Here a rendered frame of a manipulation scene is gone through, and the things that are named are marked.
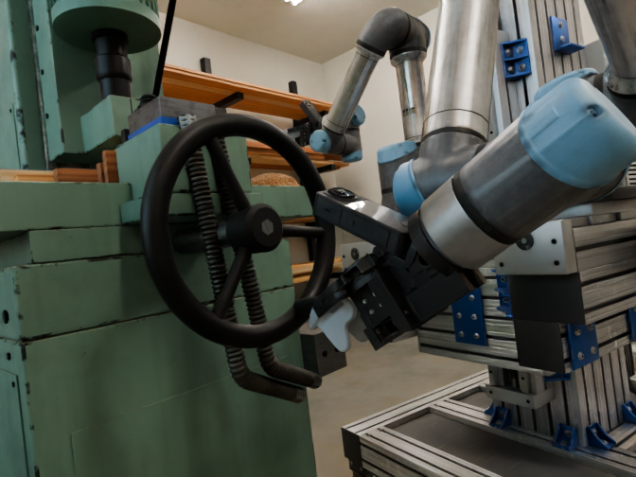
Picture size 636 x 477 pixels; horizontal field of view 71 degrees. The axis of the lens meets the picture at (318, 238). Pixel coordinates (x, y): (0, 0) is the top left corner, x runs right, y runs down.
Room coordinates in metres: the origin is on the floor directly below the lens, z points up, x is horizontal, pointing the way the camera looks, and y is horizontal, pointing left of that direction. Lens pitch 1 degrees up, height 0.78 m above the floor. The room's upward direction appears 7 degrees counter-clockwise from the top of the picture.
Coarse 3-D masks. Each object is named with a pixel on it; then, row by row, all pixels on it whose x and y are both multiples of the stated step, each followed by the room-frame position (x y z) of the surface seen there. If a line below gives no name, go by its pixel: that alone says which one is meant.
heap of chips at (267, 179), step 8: (256, 176) 0.90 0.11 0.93; (264, 176) 0.87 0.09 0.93; (272, 176) 0.86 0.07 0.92; (280, 176) 0.87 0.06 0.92; (288, 176) 0.88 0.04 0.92; (256, 184) 0.87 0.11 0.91; (264, 184) 0.85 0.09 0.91; (272, 184) 0.85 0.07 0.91; (280, 184) 0.85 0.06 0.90; (288, 184) 0.86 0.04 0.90; (296, 184) 0.88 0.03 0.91
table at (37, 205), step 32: (0, 192) 0.51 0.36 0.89; (32, 192) 0.54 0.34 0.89; (64, 192) 0.56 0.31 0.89; (96, 192) 0.59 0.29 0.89; (128, 192) 0.62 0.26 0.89; (256, 192) 0.79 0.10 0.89; (288, 192) 0.85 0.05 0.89; (0, 224) 0.51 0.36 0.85; (32, 224) 0.53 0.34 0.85; (64, 224) 0.56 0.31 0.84; (96, 224) 0.59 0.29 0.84; (128, 224) 0.61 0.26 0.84
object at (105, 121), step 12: (108, 96) 0.73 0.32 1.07; (96, 108) 0.77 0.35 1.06; (108, 108) 0.74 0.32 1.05; (120, 108) 0.74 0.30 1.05; (132, 108) 0.76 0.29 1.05; (84, 120) 0.81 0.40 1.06; (96, 120) 0.77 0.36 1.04; (108, 120) 0.74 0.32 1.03; (120, 120) 0.74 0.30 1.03; (84, 132) 0.81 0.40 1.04; (96, 132) 0.78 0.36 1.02; (108, 132) 0.74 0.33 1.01; (120, 132) 0.74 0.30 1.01; (84, 144) 0.82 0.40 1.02; (96, 144) 0.78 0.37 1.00; (108, 144) 0.78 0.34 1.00; (120, 144) 0.78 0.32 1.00
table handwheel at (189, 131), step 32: (192, 128) 0.49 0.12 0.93; (224, 128) 0.52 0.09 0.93; (256, 128) 0.56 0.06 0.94; (160, 160) 0.47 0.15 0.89; (224, 160) 0.52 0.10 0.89; (288, 160) 0.61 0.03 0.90; (160, 192) 0.46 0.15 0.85; (160, 224) 0.45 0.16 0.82; (224, 224) 0.58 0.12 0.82; (256, 224) 0.53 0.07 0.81; (320, 224) 0.64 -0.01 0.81; (160, 256) 0.45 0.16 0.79; (320, 256) 0.63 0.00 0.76; (160, 288) 0.46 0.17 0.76; (224, 288) 0.51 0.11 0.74; (320, 288) 0.61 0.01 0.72; (192, 320) 0.47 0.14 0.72; (224, 320) 0.51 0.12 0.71; (288, 320) 0.57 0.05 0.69
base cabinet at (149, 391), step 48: (288, 288) 0.83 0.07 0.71; (96, 336) 0.58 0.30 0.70; (144, 336) 0.62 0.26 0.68; (192, 336) 0.68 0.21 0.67; (0, 384) 0.60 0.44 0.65; (48, 384) 0.53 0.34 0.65; (96, 384) 0.57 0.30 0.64; (144, 384) 0.62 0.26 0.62; (192, 384) 0.67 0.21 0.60; (0, 432) 0.62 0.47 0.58; (48, 432) 0.53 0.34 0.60; (96, 432) 0.56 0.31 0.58; (144, 432) 0.61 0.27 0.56; (192, 432) 0.66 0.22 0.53; (240, 432) 0.72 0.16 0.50; (288, 432) 0.79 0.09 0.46
